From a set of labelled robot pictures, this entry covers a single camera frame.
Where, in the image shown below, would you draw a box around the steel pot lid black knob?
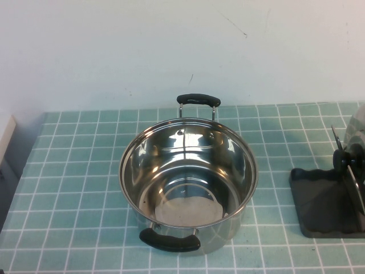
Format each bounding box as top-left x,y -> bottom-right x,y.
332,103 -> 365,215

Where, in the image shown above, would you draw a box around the dark grey lid rack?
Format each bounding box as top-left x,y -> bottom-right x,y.
290,124 -> 365,239

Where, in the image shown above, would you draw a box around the teal tile pattern tablecloth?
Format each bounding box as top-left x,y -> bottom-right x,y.
0,102 -> 365,274

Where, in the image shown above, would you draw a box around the beige panel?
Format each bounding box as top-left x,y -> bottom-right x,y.
0,114 -> 18,172

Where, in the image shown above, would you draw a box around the stainless steel pot black handles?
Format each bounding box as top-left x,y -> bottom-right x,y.
118,94 -> 259,256

